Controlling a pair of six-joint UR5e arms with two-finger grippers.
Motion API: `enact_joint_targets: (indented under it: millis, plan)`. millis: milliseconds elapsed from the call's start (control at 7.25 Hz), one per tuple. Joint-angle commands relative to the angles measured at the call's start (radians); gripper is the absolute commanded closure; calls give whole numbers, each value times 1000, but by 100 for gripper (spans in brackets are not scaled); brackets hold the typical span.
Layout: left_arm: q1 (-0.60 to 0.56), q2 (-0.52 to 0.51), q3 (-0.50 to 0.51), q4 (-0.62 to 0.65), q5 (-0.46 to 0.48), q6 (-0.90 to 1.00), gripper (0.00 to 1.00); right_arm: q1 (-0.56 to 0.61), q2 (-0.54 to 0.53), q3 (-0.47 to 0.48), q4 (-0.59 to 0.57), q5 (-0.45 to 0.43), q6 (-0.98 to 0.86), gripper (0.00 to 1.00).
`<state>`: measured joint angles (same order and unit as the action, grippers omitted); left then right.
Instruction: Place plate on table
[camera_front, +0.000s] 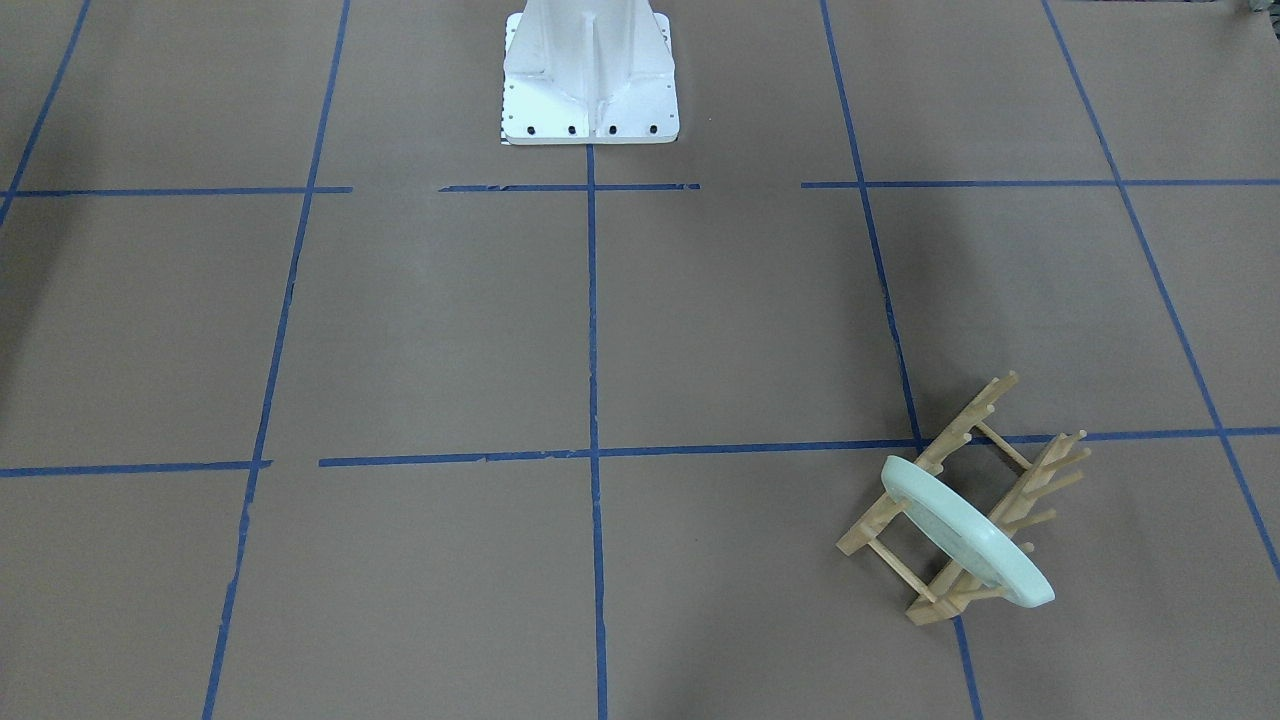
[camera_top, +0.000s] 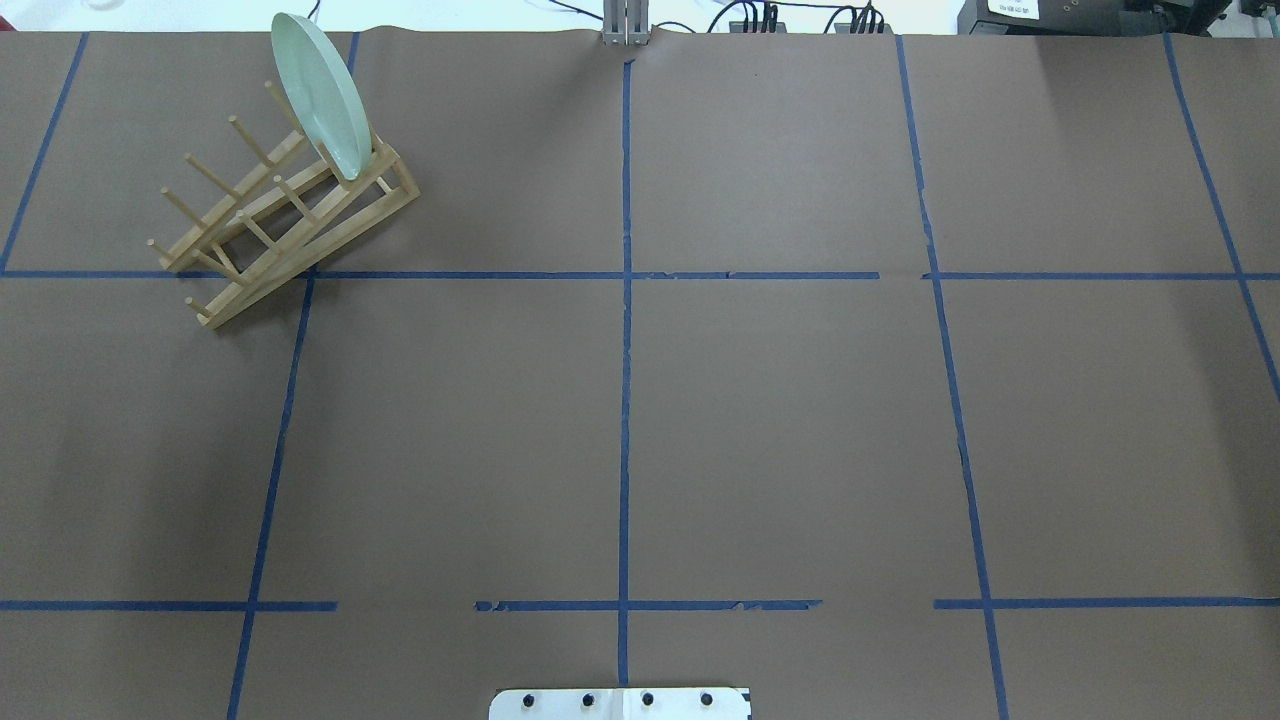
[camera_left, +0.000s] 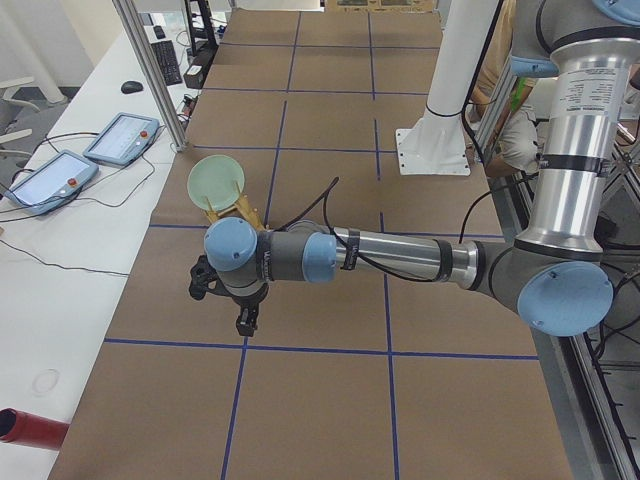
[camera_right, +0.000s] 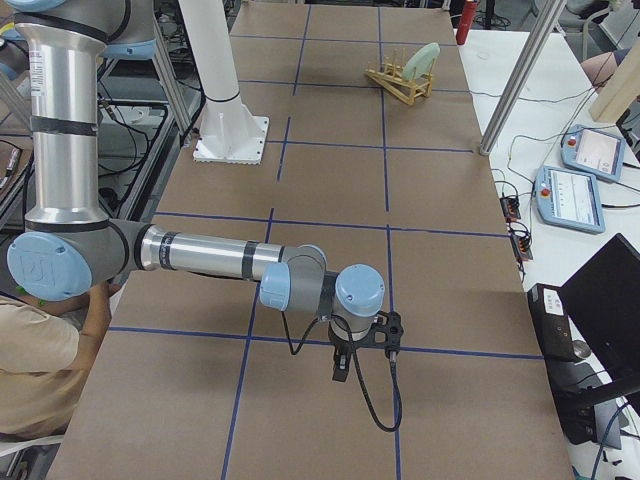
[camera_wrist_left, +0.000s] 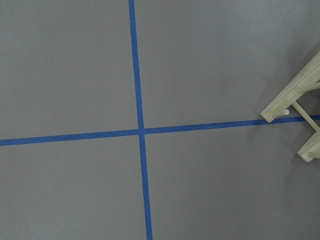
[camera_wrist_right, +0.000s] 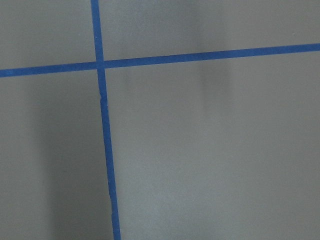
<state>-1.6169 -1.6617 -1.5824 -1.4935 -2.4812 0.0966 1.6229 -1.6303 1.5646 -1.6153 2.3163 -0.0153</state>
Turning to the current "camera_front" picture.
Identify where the wooden dish rack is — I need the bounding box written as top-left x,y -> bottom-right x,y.
836,372 -> 1091,626

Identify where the light green plate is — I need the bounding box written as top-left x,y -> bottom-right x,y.
879,456 -> 1056,609

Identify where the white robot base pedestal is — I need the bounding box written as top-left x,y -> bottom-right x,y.
500,1 -> 681,146

